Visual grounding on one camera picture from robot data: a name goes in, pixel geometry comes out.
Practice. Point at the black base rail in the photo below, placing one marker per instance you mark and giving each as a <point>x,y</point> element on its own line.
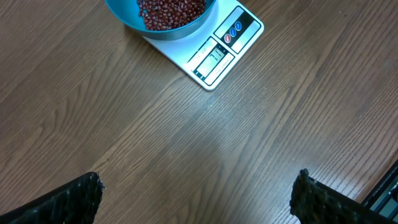
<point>383,197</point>

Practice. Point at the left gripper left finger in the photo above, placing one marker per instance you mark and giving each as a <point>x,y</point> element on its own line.
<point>74,202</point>

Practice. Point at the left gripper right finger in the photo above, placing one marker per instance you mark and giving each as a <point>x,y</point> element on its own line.
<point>315,203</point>

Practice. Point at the white kitchen scale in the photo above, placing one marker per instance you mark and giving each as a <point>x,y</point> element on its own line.
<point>211,52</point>

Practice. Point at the blue bowl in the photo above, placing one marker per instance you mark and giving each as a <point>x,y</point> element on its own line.
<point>127,11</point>

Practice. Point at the red beans in bowl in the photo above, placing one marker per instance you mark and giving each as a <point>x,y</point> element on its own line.
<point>169,14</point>

